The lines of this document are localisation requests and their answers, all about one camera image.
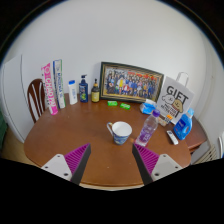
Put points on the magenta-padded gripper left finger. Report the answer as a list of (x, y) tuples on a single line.
[(76, 160)]

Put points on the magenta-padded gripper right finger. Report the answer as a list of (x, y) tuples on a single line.
[(148, 160)]

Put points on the clear purple-capped water bottle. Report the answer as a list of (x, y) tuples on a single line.
[(146, 131)]

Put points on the white remote control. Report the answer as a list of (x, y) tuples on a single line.
[(172, 137)]

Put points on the white and blue mug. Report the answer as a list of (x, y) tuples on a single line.
[(120, 133)]

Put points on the small colourful snack packet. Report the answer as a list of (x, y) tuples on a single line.
[(166, 120)]

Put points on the blue detergent bottle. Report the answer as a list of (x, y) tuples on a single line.
[(182, 126)]

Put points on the blue tissue pack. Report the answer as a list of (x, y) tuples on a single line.
[(147, 107)]

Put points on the white radiator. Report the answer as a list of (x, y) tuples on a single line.
[(206, 154)]

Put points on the small green packet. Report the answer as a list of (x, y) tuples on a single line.
[(125, 106), (112, 103)]

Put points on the white plastic bottle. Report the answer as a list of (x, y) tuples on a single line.
[(72, 94)]

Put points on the dark blue pump bottle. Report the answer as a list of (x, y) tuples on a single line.
[(83, 92)]

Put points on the amber pump bottle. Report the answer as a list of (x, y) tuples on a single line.
[(95, 95)]

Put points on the white paper gift bag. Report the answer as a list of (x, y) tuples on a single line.
[(176, 96)]

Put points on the tall pink and white box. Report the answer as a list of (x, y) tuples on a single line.
[(49, 90)]

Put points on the brown wooden chair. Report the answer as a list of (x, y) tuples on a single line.
[(32, 96)]

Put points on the tall white and green box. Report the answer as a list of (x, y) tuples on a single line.
[(59, 85)]

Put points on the framed group photo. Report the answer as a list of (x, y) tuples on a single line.
[(131, 82)]

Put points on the white leaning board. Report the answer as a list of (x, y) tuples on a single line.
[(15, 96)]

